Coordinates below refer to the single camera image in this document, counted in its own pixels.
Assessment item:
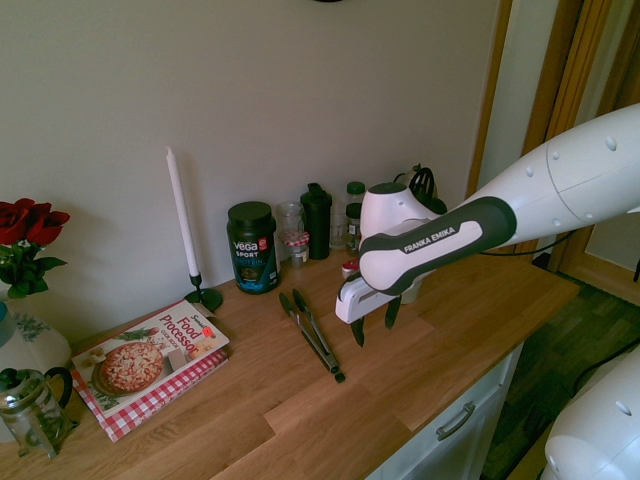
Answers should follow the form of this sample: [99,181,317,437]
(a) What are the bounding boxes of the glass French press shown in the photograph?
[0,367,81,460]

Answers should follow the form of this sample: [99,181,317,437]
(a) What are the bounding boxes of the wooden door frame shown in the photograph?
[464,0,640,281]

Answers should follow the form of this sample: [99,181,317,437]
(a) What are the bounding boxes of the Food Processor cookbook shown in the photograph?
[71,299,232,420]

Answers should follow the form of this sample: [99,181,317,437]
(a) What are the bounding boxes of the clear faceted glass tumbler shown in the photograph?
[329,212,349,251]

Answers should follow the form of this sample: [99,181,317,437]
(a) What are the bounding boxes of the red roses bouquet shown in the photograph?
[0,198,71,300]

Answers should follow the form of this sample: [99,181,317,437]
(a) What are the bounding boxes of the black steel tongs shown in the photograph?
[278,288,347,385]

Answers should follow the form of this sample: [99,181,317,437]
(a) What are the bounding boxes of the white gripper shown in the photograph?
[333,276,403,349]

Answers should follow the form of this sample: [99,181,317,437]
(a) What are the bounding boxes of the red checked book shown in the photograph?
[69,349,231,444]

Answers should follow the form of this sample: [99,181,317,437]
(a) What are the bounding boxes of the black candle holder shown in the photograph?
[184,272,224,311]

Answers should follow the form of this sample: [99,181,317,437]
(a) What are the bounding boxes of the black cable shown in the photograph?
[479,225,640,285]

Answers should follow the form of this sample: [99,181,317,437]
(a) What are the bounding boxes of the tall white candle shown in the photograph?
[165,145,200,278]

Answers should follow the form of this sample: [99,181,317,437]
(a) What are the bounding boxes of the silver drawer handle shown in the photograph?
[435,401,477,441]

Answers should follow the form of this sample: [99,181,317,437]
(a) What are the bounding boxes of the white kitchen cabinet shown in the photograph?
[367,343,525,480]

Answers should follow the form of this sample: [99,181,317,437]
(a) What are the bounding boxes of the coffee jar with black lid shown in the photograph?
[345,202,364,258]

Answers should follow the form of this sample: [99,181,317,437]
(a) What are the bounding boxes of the black shaker bottle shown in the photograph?
[299,182,334,261]

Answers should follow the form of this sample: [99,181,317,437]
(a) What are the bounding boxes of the electric kettle with black base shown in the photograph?
[398,279,427,305]

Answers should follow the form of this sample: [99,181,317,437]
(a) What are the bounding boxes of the jar with red checked lid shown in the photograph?
[282,230,311,269]

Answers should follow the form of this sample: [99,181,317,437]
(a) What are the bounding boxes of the black slotted spatula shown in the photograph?
[410,166,437,206]

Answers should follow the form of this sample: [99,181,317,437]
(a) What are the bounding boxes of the clear glass jar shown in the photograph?
[275,200,307,239]

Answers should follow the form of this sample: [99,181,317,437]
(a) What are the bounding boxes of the dark Vega protein tub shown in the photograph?
[226,200,282,295]

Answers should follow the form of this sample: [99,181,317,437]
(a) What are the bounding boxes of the white leaf print vase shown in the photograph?
[0,294,73,381]

